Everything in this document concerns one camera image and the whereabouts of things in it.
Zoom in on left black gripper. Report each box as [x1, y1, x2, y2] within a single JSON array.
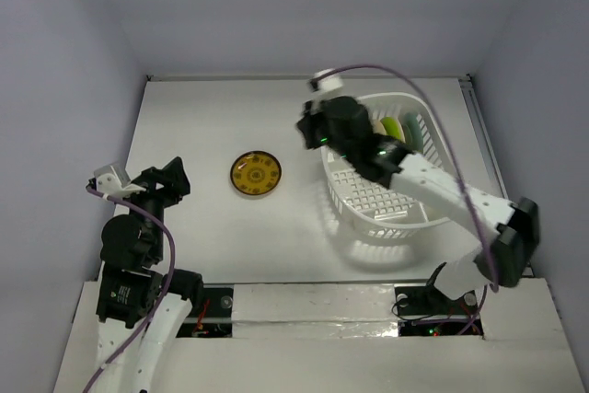
[[121, 155, 189, 259]]

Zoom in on lime green plate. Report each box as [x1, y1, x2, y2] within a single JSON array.
[[380, 116, 405, 142]]

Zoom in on yellow patterned plate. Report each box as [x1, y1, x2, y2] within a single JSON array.
[[229, 150, 283, 199]]

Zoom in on cream plate with black spot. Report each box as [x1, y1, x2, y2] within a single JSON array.
[[400, 122, 412, 146]]

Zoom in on pale green plate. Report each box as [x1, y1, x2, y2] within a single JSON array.
[[401, 112, 423, 153]]

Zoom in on white plastic dish rack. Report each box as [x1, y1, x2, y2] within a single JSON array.
[[320, 92, 455, 240]]

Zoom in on beige plate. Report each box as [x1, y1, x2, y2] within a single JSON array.
[[372, 120, 387, 135]]

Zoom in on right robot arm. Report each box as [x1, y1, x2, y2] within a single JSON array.
[[296, 96, 540, 312]]

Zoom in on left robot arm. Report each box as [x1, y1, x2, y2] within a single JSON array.
[[84, 156, 203, 392]]

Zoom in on foil covered front panel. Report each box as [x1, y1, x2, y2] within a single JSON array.
[[231, 283, 398, 340]]

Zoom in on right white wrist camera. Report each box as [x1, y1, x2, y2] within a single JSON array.
[[308, 69, 343, 97]]

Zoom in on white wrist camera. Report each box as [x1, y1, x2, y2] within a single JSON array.
[[308, 69, 343, 97], [88, 163, 145, 199]]

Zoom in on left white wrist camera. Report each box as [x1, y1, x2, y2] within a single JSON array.
[[88, 163, 145, 199]]

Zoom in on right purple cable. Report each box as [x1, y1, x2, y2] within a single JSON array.
[[317, 64, 501, 334]]

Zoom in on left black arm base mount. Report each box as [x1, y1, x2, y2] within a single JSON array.
[[167, 269, 205, 315]]

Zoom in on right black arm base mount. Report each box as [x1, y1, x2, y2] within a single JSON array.
[[391, 263, 478, 321]]

